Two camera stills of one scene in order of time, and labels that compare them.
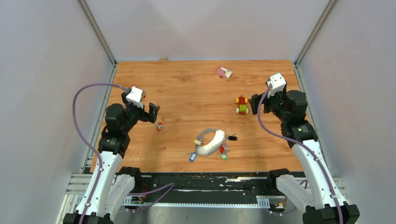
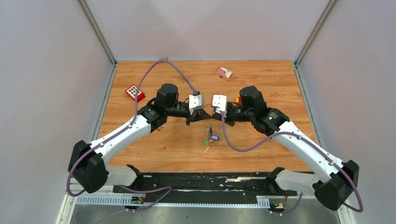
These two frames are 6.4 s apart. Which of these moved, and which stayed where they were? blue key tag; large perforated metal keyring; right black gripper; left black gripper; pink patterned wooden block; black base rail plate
Moved: large perforated metal keyring; blue key tag; left black gripper; right black gripper
Stayed: pink patterned wooden block; black base rail plate
